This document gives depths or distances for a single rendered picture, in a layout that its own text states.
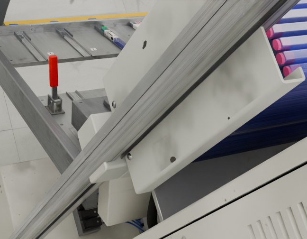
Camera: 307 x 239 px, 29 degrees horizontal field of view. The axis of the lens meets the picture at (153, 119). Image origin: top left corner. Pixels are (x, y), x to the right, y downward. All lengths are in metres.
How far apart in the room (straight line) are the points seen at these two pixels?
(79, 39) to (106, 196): 0.69
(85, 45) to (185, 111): 0.93
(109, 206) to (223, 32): 0.50
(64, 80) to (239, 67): 1.88
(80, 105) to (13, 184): 0.52
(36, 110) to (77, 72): 1.27
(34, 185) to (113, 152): 0.82
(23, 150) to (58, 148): 1.17
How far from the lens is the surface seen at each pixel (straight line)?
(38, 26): 1.57
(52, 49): 1.47
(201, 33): 0.51
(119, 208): 0.94
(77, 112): 1.04
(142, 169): 0.70
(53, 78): 1.13
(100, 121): 0.76
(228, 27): 0.47
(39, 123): 1.13
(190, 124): 0.59
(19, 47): 1.47
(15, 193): 1.50
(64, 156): 1.01
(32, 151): 2.22
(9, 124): 2.24
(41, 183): 1.52
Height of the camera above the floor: 2.05
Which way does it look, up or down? 58 degrees down
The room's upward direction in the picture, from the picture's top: 45 degrees clockwise
